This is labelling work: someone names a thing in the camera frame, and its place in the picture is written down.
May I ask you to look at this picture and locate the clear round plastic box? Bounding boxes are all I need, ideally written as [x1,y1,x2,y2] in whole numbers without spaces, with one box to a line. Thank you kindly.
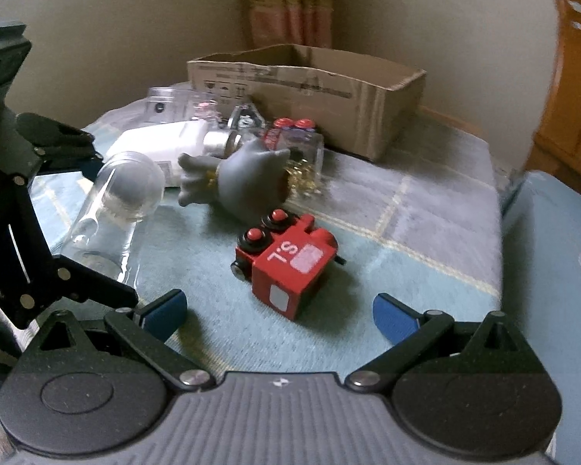
[143,85,221,124]

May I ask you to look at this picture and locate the clear correction tape dispenser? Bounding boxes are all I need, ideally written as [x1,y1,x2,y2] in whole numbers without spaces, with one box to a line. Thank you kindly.
[227,101,266,131]

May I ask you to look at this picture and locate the wooden bed headboard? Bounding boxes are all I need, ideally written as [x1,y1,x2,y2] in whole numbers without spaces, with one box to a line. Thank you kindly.
[525,0,581,193]

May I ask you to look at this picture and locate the light blue floral bedding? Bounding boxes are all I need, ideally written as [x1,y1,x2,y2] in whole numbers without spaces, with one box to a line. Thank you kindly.
[502,171,581,464]

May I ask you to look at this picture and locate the brown cardboard box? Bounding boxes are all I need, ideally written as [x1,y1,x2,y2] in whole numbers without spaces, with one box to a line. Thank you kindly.
[187,44,426,162]

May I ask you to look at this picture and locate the grey cat figurine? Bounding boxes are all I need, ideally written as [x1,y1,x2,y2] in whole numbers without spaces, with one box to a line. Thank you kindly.
[178,139,291,225]

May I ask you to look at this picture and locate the light blue checked tablecloth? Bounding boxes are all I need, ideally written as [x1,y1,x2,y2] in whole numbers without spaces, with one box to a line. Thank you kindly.
[0,82,504,393]

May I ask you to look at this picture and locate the white plastic bottle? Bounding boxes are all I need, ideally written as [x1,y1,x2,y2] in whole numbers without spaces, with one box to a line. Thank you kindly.
[107,119,242,187]

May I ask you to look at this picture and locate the red toy train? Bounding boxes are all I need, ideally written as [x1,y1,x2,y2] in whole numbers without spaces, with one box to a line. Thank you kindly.
[230,208,342,321]

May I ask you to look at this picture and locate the clear jar with gold pins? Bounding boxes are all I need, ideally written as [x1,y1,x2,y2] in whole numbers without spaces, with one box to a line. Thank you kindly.
[263,127,324,195]

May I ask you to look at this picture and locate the clear glass jar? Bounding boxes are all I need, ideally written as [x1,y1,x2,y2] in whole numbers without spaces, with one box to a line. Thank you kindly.
[60,151,165,287]

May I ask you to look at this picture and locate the black fidget cube red buttons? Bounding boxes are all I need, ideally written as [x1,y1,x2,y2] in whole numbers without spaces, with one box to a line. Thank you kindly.
[273,118,316,132]

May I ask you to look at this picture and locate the striped pink curtain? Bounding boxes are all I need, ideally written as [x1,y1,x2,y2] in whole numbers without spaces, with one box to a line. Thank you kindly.
[249,0,332,48]

